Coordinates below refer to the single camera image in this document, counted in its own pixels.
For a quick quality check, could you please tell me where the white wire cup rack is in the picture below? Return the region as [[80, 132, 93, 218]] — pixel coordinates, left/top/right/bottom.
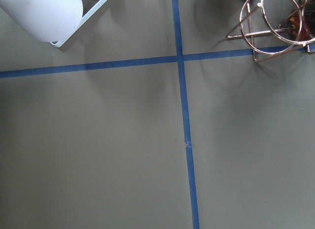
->
[[50, 0, 109, 48]]

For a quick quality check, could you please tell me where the copper wire bottle rack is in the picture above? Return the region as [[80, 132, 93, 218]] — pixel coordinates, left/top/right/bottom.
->
[[225, 0, 315, 63]]

